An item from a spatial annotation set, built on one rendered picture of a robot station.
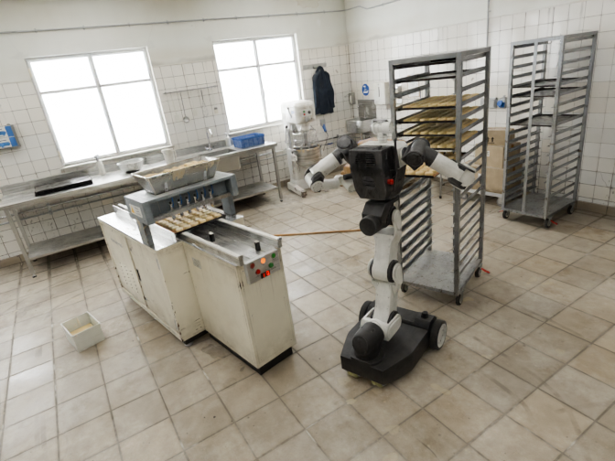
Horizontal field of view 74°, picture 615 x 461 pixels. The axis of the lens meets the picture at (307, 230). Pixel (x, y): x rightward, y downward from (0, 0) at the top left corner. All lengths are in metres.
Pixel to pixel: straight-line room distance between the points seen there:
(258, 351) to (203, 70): 4.57
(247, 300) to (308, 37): 5.39
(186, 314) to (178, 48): 4.11
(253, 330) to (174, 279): 0.74
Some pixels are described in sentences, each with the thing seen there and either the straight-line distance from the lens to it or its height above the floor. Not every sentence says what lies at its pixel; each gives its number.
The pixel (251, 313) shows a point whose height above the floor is 0.50.
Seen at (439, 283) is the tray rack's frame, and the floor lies 0.15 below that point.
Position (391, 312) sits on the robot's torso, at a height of 0.35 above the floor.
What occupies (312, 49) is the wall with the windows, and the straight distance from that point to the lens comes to 7.24.
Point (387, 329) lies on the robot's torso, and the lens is 2.59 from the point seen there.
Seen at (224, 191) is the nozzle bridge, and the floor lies 1.05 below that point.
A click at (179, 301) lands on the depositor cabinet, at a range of 3.11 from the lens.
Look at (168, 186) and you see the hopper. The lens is 2.95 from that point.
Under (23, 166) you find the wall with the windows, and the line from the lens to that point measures 6.10.
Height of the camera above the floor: 1.85
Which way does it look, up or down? 22 degrees down
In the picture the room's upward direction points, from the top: 8 degrees counter-clockwise
